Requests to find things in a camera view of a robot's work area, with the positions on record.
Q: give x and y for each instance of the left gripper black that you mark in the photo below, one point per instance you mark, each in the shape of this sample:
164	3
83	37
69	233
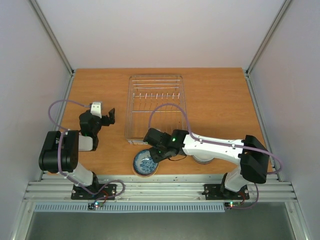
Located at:
112	118

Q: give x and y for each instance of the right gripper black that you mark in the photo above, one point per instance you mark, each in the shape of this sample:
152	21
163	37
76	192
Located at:
155	153

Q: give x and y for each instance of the blue floral white bowl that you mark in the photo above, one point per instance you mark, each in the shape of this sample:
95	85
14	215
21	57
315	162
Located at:
143	162

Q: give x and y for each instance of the pink patterned bowl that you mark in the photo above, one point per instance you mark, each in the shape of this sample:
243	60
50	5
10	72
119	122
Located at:
142	175

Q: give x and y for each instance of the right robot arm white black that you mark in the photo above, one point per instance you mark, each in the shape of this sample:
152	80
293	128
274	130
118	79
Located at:
249	155

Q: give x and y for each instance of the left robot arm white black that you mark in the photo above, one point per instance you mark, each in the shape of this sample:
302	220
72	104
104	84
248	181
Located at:
60	151

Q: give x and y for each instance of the white upturned bowl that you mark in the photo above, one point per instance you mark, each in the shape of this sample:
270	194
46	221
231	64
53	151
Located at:
202	161

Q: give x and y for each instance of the right circuit board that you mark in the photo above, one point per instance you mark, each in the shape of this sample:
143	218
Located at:
233	204

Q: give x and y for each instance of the circuit board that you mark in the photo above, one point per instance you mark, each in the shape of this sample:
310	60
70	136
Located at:
233	204
96	205

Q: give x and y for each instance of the left circuit board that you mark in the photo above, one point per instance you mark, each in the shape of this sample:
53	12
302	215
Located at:
96	205

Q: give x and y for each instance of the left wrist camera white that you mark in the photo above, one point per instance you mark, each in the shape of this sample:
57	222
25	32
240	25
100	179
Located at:
96	107

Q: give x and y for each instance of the wire dish rack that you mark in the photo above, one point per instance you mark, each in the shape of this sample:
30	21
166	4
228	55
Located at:
152	101

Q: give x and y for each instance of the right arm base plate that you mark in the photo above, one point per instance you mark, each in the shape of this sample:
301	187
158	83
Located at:
217	192

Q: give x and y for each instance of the grey slotted cable duct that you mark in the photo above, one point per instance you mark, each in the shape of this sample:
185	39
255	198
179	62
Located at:
129	207

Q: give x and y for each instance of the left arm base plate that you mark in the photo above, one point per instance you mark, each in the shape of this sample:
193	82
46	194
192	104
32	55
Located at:
79	193

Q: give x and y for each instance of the aluminium frame rails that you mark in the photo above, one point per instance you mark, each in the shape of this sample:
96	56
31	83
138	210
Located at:
161	188

